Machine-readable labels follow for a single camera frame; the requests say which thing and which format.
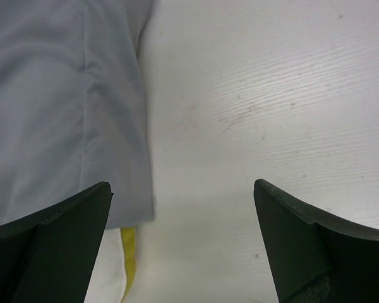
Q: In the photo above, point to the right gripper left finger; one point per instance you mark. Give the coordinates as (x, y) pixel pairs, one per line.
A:
(49, 256)

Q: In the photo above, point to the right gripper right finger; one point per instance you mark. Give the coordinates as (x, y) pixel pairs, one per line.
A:
(315, 256)

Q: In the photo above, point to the white pillow yellow edge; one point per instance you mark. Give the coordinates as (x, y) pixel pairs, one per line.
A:
(115, 267)

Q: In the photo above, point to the grey pillowcase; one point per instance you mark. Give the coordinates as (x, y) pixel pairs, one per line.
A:
(72, 106)

